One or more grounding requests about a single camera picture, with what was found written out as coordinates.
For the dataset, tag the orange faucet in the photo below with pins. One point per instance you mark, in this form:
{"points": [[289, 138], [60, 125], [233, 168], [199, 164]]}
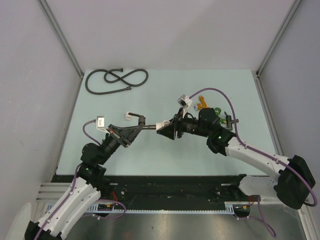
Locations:
{"points": [[201, 104]]}

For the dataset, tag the right aluminium frame post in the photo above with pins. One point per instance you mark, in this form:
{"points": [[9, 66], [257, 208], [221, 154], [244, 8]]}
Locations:
{"points": [[279, 35]]}

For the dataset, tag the slotted grey cable duct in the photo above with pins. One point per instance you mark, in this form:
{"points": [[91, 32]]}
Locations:
{"points": [[226, 208]]}

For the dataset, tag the green faucet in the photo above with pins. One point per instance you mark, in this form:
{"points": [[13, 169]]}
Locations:
{"points": [[218, 111]]}

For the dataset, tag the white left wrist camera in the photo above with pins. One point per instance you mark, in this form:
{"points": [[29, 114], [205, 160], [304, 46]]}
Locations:
{"points": [[100, 123]]}

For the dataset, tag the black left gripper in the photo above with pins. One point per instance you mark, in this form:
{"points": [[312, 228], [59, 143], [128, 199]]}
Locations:
{"points": [[120, 137]]}

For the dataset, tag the aluminium frame post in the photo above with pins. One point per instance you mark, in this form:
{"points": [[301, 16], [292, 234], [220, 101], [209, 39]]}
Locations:
{"points": [[52, 20], [279, 35]]}

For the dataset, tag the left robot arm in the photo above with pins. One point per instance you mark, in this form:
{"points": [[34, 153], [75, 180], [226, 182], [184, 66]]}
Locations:
{"points": [[89, 181]]}

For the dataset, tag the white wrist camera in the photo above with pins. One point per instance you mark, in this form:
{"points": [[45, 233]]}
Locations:
{"points": [[185, 102], [100, 123]]}

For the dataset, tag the white plastic pipe coupling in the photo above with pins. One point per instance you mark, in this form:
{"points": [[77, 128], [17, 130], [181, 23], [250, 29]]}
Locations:
{"points": [[128, 115]]}

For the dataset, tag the dark metal L-shaped faucet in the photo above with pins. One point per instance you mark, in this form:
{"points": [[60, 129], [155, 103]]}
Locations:
{"points": [[229, 122]]}

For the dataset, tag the left aluminium frame post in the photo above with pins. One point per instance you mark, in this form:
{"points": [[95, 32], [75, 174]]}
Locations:
{"points": [[52, 20]]}

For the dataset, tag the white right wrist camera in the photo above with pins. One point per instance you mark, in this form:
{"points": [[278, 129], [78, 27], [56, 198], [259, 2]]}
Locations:
{"points": [[185, 102]]}

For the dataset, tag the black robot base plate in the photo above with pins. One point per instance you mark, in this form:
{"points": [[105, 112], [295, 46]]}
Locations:
{"points": [[176, 192]]}

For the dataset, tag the brushed steel water faucet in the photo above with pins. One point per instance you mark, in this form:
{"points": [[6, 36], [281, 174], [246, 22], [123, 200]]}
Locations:
{"points": [[142, 121]]}

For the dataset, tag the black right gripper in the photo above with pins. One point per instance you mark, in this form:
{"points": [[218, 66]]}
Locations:
{"points": [[170, 130]]}

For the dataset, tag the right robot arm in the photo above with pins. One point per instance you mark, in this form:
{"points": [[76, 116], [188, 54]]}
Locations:
{"points": [[288, 179]]}

